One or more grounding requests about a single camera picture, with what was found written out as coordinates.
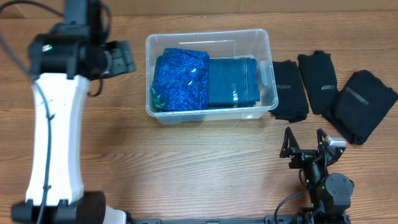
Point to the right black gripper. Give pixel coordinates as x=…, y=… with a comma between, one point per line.
x=303, y=155

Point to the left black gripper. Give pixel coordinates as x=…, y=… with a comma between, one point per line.
x=121, y=58

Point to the black garment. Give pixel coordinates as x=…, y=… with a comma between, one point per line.
x=293, y=105
x=360, y=106
x=319, y=78

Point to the sparkly blue fabric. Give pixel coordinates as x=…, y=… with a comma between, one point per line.
x=181, y=79

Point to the blue denim jeans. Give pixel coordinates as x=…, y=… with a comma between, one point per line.
x=232, y=83

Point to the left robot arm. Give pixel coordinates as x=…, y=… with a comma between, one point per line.
x=63, y=63

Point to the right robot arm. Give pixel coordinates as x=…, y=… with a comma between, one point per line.
x=329, y=193

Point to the clear plastic storage bin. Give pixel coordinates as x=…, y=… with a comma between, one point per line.
x=253, y=43

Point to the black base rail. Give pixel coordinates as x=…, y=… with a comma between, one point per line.
x=268, y=219

